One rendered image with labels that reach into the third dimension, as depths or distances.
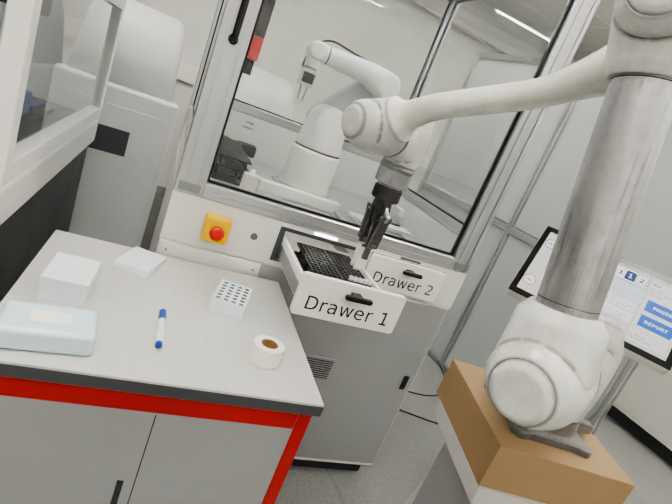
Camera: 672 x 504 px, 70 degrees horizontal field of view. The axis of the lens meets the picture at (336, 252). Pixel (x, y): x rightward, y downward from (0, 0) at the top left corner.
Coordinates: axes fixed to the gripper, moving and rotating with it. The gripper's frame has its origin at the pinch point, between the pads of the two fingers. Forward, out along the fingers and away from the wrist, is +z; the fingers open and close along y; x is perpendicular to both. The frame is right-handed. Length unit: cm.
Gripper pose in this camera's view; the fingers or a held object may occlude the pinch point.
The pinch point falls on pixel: (360, 256)
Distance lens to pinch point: 128.0
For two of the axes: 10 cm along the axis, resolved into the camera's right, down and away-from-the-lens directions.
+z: -3.5, 9.0, 2.7
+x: -9.0, -2.4, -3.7
